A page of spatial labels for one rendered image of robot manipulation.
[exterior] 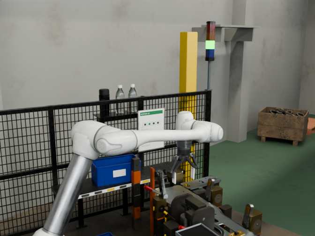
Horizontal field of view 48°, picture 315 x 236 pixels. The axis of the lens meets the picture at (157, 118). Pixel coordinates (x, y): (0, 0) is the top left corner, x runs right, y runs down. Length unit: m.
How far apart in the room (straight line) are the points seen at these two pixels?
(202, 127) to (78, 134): 0.65
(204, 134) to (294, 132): 5.12
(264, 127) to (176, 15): 2.83
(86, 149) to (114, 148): 0.16
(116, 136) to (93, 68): 2.90
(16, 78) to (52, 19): 0.74
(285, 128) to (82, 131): 5.58
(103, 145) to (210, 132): 0.63
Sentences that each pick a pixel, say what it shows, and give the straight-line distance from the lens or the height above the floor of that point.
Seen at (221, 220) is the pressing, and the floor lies 1.00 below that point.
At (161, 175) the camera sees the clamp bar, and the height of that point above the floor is 1.19.
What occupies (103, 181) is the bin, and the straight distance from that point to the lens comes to 2.35.
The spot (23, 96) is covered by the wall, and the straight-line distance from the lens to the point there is 3.99.
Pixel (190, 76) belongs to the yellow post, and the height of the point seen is 1.66.
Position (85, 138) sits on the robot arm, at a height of 1.51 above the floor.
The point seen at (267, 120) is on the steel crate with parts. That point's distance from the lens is 7.00.
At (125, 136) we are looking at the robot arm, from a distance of 1.62.
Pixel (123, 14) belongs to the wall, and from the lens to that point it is 4.76.
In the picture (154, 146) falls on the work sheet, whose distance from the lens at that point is 2.66.
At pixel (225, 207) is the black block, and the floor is 0.99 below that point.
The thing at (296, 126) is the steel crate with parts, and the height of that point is 0.38.
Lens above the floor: 1.97
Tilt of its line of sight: 13 degrees down
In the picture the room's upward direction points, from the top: straight up
